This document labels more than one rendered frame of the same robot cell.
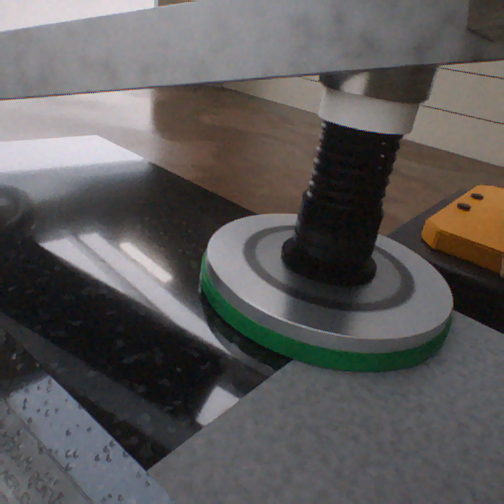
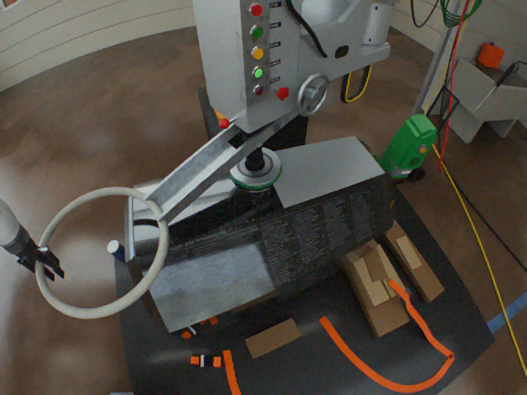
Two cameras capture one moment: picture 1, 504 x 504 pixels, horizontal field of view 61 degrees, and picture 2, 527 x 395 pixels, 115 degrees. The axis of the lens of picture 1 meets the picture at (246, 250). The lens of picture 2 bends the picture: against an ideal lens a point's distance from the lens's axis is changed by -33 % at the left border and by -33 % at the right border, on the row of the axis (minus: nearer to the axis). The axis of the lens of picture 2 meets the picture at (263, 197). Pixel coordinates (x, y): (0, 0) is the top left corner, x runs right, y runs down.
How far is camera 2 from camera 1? 0.76 m
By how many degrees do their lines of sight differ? 48
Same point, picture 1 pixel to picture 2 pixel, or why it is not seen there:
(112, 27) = (222, 167)
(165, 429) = (278, 204)
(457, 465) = (298, 175)
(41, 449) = (270, 221)
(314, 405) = (282, 185)
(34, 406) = (263, 219)
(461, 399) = (289, 167)
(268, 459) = (288, 195)
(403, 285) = (267, 157)
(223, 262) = (248, 181)
